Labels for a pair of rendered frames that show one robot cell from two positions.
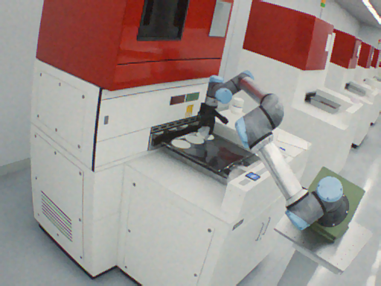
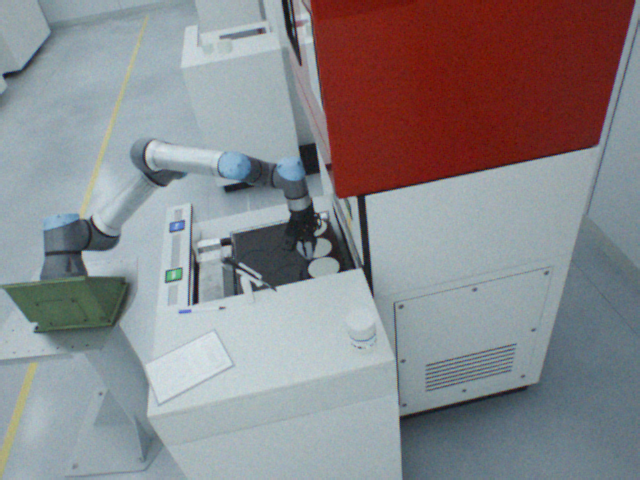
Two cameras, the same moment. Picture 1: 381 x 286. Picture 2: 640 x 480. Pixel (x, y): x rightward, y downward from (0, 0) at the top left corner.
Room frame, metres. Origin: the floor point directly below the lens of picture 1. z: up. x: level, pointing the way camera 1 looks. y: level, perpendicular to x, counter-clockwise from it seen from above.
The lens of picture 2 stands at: (2.89, -0.79, 2.00)
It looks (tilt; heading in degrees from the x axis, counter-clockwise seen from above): 40 degrees down; 143
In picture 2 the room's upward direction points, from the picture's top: 10 degrees counter-clockwise
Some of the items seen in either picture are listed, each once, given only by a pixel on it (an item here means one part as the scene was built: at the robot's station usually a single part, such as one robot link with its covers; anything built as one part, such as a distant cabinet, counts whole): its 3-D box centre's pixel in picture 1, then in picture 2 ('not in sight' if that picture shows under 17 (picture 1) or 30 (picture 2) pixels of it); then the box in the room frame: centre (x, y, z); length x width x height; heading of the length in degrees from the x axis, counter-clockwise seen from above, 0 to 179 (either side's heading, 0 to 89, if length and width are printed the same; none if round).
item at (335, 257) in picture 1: (321, 239); (80, 315); (1.31, -0.71, 0.75); 0.45 x 0.44 x 0.13; 48
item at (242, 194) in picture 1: (261, 181); (181, 265); (1.55, -0.37, 0.89); 0.55 x 0.09 x 0.14; 147
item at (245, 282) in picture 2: not in sight; (251, 282); (1.95, -0.33, 1.03); 0.06 x 0.04 x 0.13; 57
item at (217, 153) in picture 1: (209, 147); (286, 254); (1.80, -0.10, 0.90); 0.34 x 0.34 x 0.01; 57
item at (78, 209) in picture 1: (105, 188); (426, 281); (1.95, 0.47, 0.41); 0.82 x 0.71 x 0.82; 147
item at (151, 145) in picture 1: (177, 133); (346, 238); (1.91, 0.08, 0.89); 0.44 x 0.02 x 0.10; 147
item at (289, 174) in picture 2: (215, 86); (291, 177); (1.87, -0.07, 1.21); 0.09 x 0.08 x 0.11; 21
